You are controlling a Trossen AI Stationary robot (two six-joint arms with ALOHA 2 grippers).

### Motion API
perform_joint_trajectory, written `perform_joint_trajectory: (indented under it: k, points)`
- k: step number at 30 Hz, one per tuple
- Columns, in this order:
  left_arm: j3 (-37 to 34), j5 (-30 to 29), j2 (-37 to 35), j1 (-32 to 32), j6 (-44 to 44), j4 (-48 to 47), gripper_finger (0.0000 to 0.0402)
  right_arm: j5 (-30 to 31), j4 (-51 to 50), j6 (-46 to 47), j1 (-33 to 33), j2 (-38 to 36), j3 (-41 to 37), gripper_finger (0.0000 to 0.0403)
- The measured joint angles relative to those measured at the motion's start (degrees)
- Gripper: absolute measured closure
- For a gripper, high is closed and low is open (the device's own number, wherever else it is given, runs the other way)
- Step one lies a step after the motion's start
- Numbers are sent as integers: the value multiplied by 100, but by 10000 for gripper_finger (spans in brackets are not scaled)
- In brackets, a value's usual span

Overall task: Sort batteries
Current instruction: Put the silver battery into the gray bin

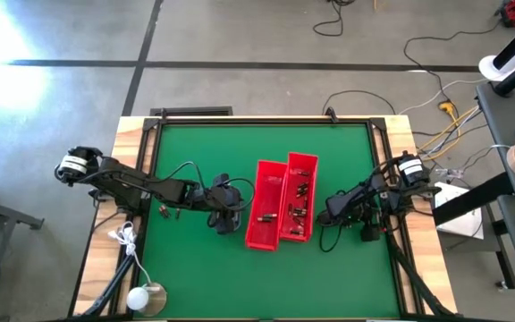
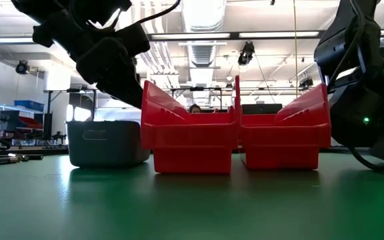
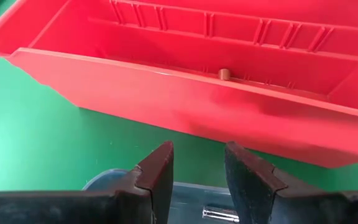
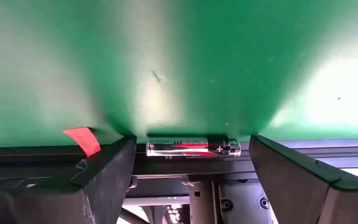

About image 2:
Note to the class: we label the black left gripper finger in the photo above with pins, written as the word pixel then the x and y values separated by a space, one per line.
pixel 125 91

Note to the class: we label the blue storage bin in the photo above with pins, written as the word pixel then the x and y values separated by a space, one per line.
pixel 28 105

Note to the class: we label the black background screen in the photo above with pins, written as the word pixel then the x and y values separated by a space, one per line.
pixel 262 109

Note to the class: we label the red plastic storage bin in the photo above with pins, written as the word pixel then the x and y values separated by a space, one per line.
pixel 192 146
pixel 282 146

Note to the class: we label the black ceiling spotlight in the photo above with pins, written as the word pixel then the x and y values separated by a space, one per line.
pixel 246 53
pixel 307 81
pixel 22 67

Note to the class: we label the ribbed silver air duct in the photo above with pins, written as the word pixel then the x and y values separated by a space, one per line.
pixel 202 53

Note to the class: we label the screws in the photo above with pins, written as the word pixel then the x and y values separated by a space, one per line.
pixel 0 160
pixel 32 156

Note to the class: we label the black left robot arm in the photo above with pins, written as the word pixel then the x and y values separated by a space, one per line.
pixel 45 6

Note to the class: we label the green table mat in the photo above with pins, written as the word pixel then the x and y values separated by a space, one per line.
pixel 192 206

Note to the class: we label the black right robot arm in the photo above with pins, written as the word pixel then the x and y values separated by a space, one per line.
pixel 335 43

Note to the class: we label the person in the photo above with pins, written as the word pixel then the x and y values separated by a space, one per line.
pixel 194 108

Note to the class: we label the grey plastic tray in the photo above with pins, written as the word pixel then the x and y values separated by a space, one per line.
pixel 112 146

